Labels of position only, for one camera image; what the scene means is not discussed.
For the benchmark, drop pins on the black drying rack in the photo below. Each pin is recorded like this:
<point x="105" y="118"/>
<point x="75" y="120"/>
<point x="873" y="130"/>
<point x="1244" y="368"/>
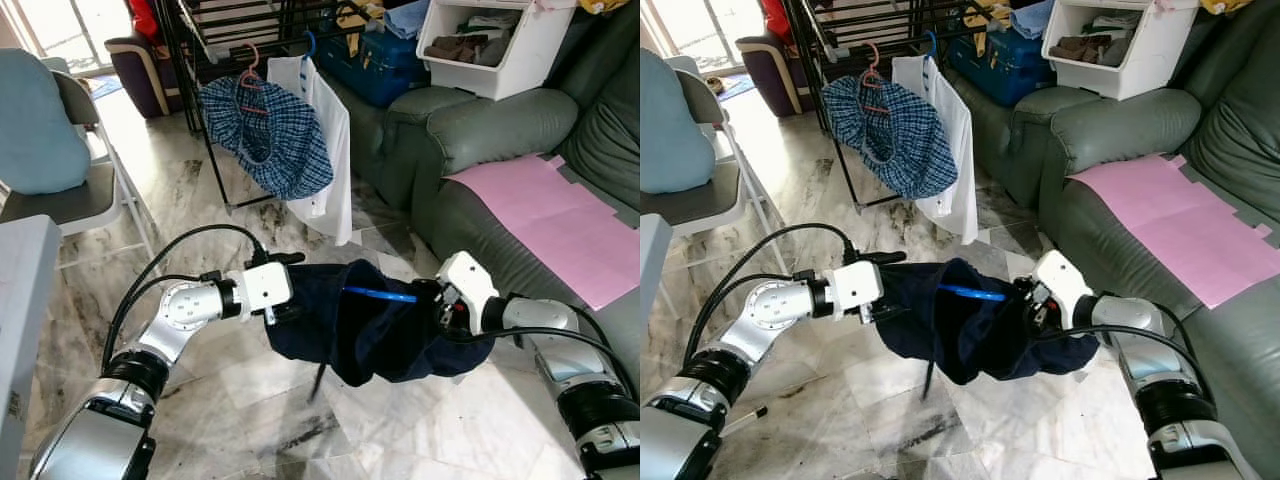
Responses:
<point x="835" y="120"/>
<point x="210" y="120"/>

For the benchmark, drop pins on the maroon armchair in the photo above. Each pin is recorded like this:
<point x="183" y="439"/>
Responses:
<point x="150" y="90"/>
<point x="780" y="90"/>

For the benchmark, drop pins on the red cushion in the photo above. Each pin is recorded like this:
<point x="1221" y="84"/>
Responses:
<point x="143" y="18"/>
<point x="777" y="18"/>

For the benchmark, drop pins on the white storage bin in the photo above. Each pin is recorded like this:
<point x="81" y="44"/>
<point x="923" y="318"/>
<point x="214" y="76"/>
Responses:
<point x="510" y="72"/>
<point x="1130" y="72"/>

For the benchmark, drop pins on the grey folding chair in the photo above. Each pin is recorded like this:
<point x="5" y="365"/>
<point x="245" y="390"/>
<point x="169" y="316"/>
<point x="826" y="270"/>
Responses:
<point x="700" y="205"/>
<point x="60" y="205"/>

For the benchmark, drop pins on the blue storage case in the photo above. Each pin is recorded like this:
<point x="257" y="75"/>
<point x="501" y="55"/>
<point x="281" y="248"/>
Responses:
<point x="370" y="70"/>
<point x="1000" y="70"/>

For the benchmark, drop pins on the blue checked garment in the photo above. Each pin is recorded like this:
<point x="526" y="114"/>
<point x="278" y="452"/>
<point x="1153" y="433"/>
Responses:
<point x="280" y="160"/>
<point x="905" y="160"/>

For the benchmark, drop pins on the yellow cloth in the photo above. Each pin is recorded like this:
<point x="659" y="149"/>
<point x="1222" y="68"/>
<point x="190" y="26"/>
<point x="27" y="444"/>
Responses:
<point x="358" y="14"/>
<point x="985" y="14"/>

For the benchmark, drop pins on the light blue folded cloth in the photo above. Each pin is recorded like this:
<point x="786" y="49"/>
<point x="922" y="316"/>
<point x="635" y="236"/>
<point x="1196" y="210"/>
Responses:
<point x="405" y="18"/>
<point x="1032" y="18"/>

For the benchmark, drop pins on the green leather sofa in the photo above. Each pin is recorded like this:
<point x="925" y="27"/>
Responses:
<point x="490" y="125"/>
<point x="1110" y="130"/>

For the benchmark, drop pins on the pink plastic hanger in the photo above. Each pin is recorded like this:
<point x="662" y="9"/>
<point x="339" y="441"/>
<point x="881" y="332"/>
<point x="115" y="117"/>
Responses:
<point x="868" y="78"/>
<point x="243" y="80"/>

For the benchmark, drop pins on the navy blue shorts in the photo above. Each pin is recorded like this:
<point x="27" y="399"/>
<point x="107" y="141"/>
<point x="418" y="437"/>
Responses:
<point x="985" y="340"/>
<point x="380" y="340"/>

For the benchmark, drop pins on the brown folded clothes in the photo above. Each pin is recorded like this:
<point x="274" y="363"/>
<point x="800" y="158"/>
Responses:
<point x="1085" y="48"/>
<point x="455" y="48"/>

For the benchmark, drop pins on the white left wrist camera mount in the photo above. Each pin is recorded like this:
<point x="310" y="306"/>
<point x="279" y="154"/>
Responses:
<point x="265" y="285"/>
<point x="855" y="285"/>

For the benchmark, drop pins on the blue plastic hanger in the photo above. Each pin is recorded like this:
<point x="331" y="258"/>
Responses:
<point x="385" y="295"/>
<point x="312" y="45"/>
<point x="975" y="292"/>
<point x="934" y="45"/>

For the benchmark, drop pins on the white garment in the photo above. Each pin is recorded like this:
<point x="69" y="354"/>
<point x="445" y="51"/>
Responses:
<point x="960" y="170"/>
<point x="335" y="170"/>

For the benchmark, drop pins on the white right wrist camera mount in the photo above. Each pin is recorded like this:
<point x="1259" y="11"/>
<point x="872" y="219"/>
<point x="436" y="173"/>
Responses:
<point x="1062" y="278"/>
<point x="468" y="280"/>

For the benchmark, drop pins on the pink mat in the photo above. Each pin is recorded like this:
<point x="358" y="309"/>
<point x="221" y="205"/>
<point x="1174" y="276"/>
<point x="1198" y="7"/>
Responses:
<point x="1180" y="225"/>
<point x="550" y="220"/>

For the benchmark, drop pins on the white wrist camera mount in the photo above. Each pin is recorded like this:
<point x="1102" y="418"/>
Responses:
<point x="855" y="285"/>
<point x="1062" y="278"/>
<point x="468" y="280"/>
<point x="265" y="285"/>

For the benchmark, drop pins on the blue grey cushion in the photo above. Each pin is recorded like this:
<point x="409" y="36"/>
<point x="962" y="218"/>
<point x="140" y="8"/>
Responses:
<point x="40" y="120"/>
<point x="670" y="120"/>

